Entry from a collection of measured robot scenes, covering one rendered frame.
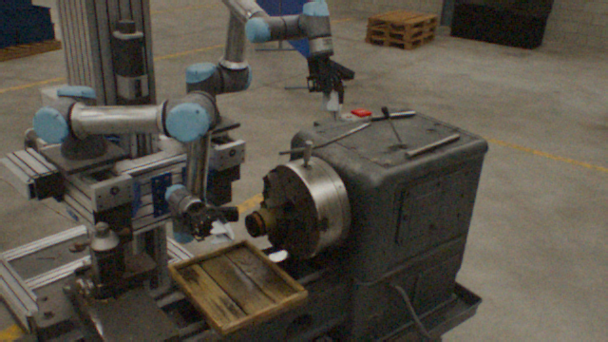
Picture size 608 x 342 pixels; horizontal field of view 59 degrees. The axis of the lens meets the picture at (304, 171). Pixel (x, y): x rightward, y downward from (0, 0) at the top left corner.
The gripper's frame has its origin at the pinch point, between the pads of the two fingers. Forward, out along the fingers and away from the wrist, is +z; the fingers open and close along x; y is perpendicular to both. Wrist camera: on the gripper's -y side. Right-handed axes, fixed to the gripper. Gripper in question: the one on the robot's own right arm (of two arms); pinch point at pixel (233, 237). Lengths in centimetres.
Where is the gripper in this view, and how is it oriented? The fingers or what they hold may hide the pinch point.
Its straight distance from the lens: 159.4
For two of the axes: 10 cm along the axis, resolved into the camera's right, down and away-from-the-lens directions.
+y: -7.9, 2.4, -5.6
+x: 0.3, -9.0, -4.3
